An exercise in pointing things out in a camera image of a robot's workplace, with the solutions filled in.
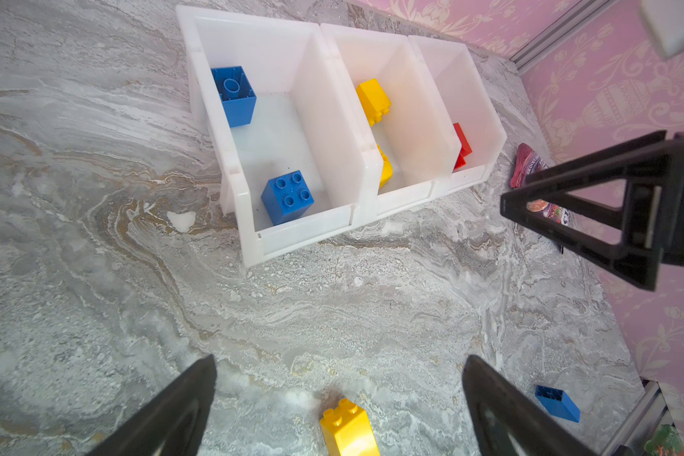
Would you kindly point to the blue square lego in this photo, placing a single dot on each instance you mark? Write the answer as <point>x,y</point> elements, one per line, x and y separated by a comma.
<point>287,198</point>

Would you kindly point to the blue lego front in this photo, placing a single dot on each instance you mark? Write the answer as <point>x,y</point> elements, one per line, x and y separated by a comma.
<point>558,403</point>

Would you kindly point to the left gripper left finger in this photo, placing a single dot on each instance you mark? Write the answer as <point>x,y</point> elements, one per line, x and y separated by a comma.
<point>173,422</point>

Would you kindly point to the red lego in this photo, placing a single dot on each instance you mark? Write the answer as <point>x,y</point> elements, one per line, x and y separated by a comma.
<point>465,149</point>

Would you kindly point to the yellow long lego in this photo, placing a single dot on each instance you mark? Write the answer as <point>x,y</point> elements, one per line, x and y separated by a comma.
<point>387,169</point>

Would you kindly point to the white left bin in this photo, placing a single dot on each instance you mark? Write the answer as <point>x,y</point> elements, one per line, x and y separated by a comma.
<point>305,119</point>

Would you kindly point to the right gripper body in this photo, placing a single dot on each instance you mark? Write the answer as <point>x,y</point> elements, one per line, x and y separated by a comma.
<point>655,203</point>

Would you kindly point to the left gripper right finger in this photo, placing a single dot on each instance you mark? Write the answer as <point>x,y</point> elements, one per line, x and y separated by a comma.
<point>506,422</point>

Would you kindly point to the food packet bag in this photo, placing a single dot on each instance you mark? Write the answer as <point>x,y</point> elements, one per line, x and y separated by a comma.
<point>665,442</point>

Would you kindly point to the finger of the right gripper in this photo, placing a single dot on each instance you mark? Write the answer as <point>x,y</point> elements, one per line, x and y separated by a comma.
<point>559,185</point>

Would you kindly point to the white middle bin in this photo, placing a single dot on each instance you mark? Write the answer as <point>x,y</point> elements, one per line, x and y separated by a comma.
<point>416,136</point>

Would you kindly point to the white right bin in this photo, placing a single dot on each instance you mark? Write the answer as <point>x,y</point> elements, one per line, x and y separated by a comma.
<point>468,105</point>

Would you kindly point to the white bin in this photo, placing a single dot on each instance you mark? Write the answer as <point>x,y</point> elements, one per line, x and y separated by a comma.
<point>468,105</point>
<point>305,119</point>
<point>416,136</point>

